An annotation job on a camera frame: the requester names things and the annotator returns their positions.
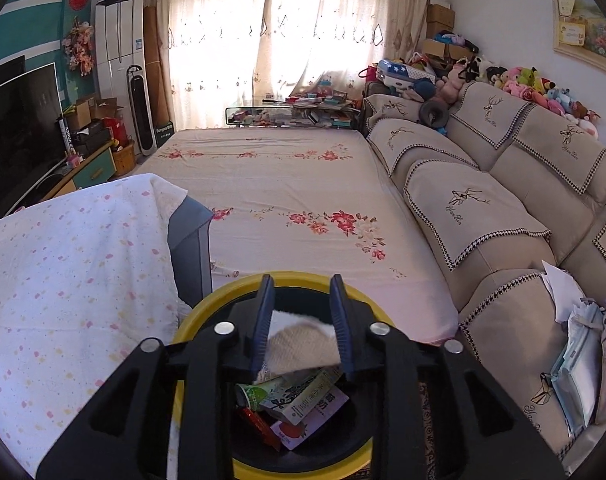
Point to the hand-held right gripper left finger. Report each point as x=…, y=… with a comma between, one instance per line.
x=263, y=325

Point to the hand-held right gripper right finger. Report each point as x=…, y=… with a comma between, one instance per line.
x=340, y=330

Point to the white paper towel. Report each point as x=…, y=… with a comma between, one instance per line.
x=303, y=345

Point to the yellow trash bin black liner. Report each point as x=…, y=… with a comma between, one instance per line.
x=303, y=277

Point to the cream rectangular box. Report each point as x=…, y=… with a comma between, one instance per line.
x=303, y=395

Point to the red foil packet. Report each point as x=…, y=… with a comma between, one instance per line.
x=258, y=422

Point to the pink drink carton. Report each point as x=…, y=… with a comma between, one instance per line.
x=293, y=432

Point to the grey blue padded furniture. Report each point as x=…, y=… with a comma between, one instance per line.
x=193, y=240

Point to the bed with floral sheet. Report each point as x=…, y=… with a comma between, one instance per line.
x=283, y=185

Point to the beige sofa with deer covers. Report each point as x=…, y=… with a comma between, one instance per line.
x=483, y=220

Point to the white dotted tablecloth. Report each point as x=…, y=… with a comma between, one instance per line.
x=73, y=285

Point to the cluttered glass coffee table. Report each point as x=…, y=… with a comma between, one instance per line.
x=243, y=115

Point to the wicker basket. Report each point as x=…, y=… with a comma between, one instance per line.
x=124, y=160

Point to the teal wooden tv cabinet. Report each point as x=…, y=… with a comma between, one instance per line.
x=95, y=170

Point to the grey neck pillow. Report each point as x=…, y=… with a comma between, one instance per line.
x=428, y=110

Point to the pile of papers and packs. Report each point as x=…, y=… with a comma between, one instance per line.
x=578, y=375

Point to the red box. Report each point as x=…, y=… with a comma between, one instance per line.
x=117, y=130

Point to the black white tower fan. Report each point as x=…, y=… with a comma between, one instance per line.
x=140, y=110

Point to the black box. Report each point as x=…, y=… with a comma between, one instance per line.
x=93, y=140

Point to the star patterned bag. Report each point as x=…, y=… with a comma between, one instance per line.
x=398, y=72

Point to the open cardboard box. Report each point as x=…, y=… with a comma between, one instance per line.
x=105, y=107
x=78, y=110

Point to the brown rolled mat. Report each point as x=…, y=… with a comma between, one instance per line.
x=155, y=60

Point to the pile of plush toys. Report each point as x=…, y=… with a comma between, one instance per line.
x=523, y=82

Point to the cream embroidered curtains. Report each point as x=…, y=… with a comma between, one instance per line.
x=223, y=20

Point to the black flat television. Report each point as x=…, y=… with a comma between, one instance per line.
x=18, y=135

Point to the white standing air conditioner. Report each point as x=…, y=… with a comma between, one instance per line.
x=118, y=35

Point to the stacked brown cardboard boxes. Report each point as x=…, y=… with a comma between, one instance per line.
x=440, y=17

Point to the pink artificial flowers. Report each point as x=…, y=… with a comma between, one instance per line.
x=80, y=47

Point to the framed wall picture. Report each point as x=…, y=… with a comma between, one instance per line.
x=593, y=25

